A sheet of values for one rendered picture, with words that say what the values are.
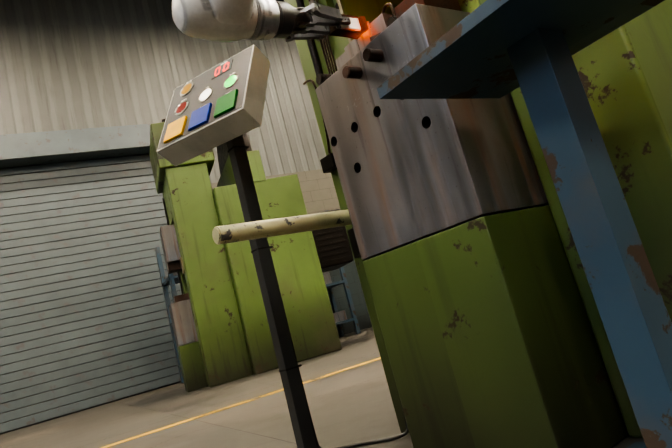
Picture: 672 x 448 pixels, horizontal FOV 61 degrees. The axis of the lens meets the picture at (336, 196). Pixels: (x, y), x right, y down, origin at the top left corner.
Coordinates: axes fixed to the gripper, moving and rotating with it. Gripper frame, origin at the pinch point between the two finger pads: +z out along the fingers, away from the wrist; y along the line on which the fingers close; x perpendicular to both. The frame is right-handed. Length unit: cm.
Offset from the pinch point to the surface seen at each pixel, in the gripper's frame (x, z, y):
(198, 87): 15, -9, -60
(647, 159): -52, 18, 44
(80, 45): 457, 182, -785
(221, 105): 1.0, -11.8, -44.7
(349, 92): -15.2, -1.3, -3.9
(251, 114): -5.0, -7.3, -38.0
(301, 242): 13, 255, -423
